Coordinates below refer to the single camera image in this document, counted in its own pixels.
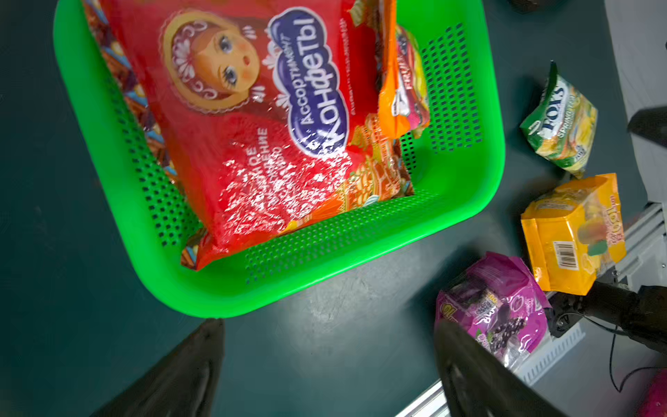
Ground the red Konfety candy bag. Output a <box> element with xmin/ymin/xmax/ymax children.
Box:
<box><xmin>83</xmin><ymin>1</ymin><xmax>413</xmax><ymax>270</ymax></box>

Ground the orange Fox's candy bag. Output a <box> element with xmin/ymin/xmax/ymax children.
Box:
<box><xmin>349</xmin><ymin>1</ymin><xmax>431</xmax><ymax>139</ymax></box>

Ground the green Fox's candy bag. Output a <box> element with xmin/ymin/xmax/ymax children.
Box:
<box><xmin>520</xmin><ymin>62</ymin><xmax>599</xmax><ymax>179</ymax></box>

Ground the green plastic basket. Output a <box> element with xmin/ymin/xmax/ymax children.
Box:
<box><xmin>53</xmin><ymin>1</ymin><xmax>505</xmax><ymax>318</ymax></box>

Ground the purple grape candy bag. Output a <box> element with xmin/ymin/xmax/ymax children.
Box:
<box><xmin>435</xmin><ymin>252</ymin><xmax>551</xmax><ymax>370</ymax></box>

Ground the right black cable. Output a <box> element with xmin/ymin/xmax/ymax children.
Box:
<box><xmin>583</xmin><ymin>314</ymin><xmax>667</xmax><ymax>394</ymax></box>

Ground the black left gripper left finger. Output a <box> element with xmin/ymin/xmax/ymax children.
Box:
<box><xmin>93</xmin><ymin>319</ymin><xmax>225</xmax><ymax>416</ymax></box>

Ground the yellow corn candy bag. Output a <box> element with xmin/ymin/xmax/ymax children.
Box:
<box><xmin>521</xmin><ymin>174</ymin><xmax>627</xmax><ymax>295</ymax></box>

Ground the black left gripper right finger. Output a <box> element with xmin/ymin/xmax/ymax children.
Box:
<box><xmin>434</xmin><ymin>321</ymin><xmax>563</xmax><ymax>416</ymax></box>

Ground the white vented strip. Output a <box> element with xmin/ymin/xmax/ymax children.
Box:
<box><xmin>514</xmin><ymin>323</ymin><xmax>585</xmax><ymax>387</ymax></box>

